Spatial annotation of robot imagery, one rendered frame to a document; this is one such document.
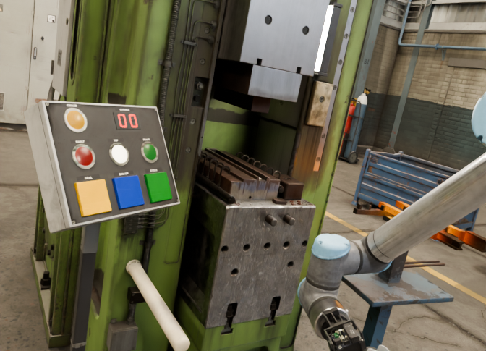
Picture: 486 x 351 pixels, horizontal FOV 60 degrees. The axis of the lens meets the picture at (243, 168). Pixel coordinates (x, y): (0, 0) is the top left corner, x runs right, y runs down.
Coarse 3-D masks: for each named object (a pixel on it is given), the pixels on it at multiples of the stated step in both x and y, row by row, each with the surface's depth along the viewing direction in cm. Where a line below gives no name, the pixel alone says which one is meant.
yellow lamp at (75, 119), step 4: (72, 112) 95; (76, 112) 96; (68, 116) 94; (72, 116) 95; (76, 116) 96; (80, 116) 97; (68, 120) 94; (72, 120) 95; (76, 120) 96; (80, 120) 97; (84, 120) 97; (72, 124) 95; (76, 124) 95; (80, 124) 96; (84, 124) 97; (76, 128) 95; (80, 128) 96
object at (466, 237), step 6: (396, 204) 182; (402, 204) 179; (450, 228) 157; (456, 228) 157; (456, 234) 154; (462, 234) 151; (468, 234) 151; (474, 234) 148; (462, 240) 152; (468, 240) 151; (474, 240) 148; (480, 240) 146; (474, 246) 148; (480, 246) 146
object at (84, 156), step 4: (80, 148) 95; (84, 148) 96; (76, 152) 94; (80, 152) 94; (84, 152) 95; (88, 152) 96; (76, 156) 93; (80, 156) 94; (84, 156) 95; (88, 156) 96; (92, 156) 97; (80, 160) 94; (84, 160) 95; (88, 160) 96; (92, 160) 97; (84, 164) 95; (88, 164) 95
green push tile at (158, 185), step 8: (144, 176) 108; (152, 176) 109; (160, 176) 112; (152, 184) 109; (160, 184) 111; (168, 184) 113; (152, 192) 108; (160, 192) 110; (168, 192) 113; (152, 200) 107; (160, 200) 110
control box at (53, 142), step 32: (32, 128) 93; (64, 128) 93; (96, 128) 100; (128, 128) 108; (160, 128) 117; (64, 160) 91; (96, 160) 98; (128, 160) 105; (160, 160) 114; (64, 192) 89; (64, 224) 89
